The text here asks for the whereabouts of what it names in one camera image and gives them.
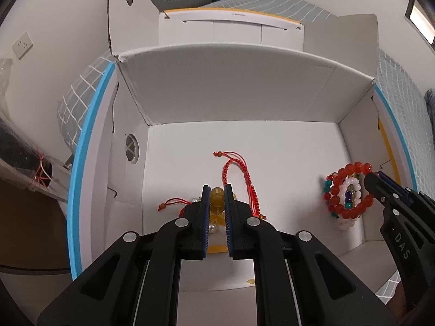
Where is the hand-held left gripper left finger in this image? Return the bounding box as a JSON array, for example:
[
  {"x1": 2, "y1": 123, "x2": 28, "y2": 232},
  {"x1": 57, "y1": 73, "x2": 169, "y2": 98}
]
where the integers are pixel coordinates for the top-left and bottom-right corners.
[{"x1": 37, "y1": 184, "x2": 212, "y2": 326}]

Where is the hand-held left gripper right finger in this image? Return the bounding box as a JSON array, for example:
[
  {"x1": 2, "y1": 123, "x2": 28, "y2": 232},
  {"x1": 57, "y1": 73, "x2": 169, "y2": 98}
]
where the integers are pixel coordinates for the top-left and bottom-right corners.
[{"x1": 224, "y1": 183, "x2": 396, "y2": 326}]

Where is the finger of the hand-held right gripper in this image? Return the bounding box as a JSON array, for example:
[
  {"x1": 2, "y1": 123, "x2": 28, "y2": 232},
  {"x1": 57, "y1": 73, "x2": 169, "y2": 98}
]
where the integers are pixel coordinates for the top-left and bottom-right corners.
[{"x1": 363, "y1": 171, "x2": 435, "y2": 218}]

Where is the pearl bracelet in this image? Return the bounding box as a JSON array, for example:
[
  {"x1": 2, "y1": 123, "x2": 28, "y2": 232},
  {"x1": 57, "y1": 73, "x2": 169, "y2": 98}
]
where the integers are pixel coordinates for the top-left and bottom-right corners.
[{"x1": 190, "y1": 195, "x2": 218, "y2": 234}]

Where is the yellow bead bracelet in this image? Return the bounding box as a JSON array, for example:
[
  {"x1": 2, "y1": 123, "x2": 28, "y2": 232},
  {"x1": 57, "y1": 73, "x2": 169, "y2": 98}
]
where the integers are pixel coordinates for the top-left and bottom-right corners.
[{"x1": 208, "y1": 186, "x2": 238, "y2": 226}]

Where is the large red bead bracelet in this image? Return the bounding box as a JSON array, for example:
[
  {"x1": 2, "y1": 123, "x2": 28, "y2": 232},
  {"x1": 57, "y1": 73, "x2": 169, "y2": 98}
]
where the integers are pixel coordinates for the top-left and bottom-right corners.
[{"x1": 325, "y1": 162, "x2": 376, "y2": 220}]

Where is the red cord gold tube bracelet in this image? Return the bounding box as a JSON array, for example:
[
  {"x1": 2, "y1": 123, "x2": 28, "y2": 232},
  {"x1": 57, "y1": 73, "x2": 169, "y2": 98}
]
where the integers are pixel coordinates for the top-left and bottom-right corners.
[{"x1": 158, "y1": 198, "x2": 191, "y2": 216}]

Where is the red braided bracelet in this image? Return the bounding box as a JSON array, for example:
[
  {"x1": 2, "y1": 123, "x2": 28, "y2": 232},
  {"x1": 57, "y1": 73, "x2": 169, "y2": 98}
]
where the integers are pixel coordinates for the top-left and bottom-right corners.
[{"x1": 213, "y1": 150, "x2": 267, "y2": 221}]

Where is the multicolour bead bracelet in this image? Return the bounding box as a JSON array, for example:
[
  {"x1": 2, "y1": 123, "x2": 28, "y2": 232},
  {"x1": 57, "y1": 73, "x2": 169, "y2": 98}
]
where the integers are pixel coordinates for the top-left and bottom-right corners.
[{"x1": 323, "y1": 171, "x2": 361, "y2": 218}]

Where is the white cardboard box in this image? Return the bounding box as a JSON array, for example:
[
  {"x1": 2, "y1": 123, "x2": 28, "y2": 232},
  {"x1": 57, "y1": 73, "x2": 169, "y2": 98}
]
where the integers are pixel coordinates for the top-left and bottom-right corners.
[{"x1": 68, "y1": 0, "x2": 419, "y2": 294}]

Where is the person's right hand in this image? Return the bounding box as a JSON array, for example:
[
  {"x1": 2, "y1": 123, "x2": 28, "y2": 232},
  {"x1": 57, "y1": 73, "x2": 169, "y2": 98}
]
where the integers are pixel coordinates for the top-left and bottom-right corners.
[{"x1": 387, "y1": 277, "x2": 412, "y2": 316}]

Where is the dark window frame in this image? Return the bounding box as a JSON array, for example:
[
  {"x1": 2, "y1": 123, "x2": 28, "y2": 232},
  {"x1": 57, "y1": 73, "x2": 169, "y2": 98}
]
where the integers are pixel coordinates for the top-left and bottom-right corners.
[{"x1": 406, "y1": 0, "x2": 435, "y2": 45}]

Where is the white wall socket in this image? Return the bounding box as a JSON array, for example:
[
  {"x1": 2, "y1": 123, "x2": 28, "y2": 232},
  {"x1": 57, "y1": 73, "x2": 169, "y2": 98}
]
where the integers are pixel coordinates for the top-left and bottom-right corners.
[{"x1": 12, "y1": 32, "x2": 33, "y2": 58}]

